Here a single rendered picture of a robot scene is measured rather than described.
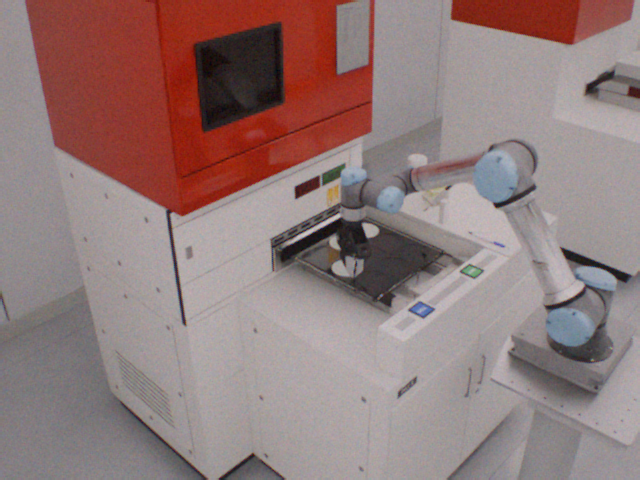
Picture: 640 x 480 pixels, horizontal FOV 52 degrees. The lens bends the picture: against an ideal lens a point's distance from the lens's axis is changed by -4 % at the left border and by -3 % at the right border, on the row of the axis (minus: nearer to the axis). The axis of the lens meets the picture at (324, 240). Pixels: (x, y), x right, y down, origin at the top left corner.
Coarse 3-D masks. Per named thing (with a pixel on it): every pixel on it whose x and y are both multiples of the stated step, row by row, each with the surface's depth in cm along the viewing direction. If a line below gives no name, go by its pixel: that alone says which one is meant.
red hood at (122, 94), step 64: (64, 0) 183; (128, 0) 160; (192, 0) 160; (256, 0) 174; (320, 0) 191; (64, 64) 197; (128, 64) 172; (192, 64) 167; (256, 64) 183; (320, 64) 201; (64, 128) 215; (128, 128) 185; (192, 128) 174; (256, 128) 191; (320, 128) 212; (192, 192) 182
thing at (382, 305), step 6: (306, 270) 232; (312, 270) 230; (318, 276) 229; (324, 276) 227; (330, 282) 226; (342, 288) 223; (354, 294) 220; (366, 300) 216; (384, 300) 213; (378, 306) 214; (384, 306) 211; (390, 306) 210
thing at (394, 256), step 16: (368, 240) 234; (384, 240) 234; (400, 240) 234; (304, 256) 226; (320, 256) 226; (336, 256) 226; (384, 256) 225; (400, 256) 225; (416, 256) 225; (432, 256) 225; (368, 272) 218; (384, 272) 217; (400, 272) 217; (368, 288) 210; (384, 288) 210
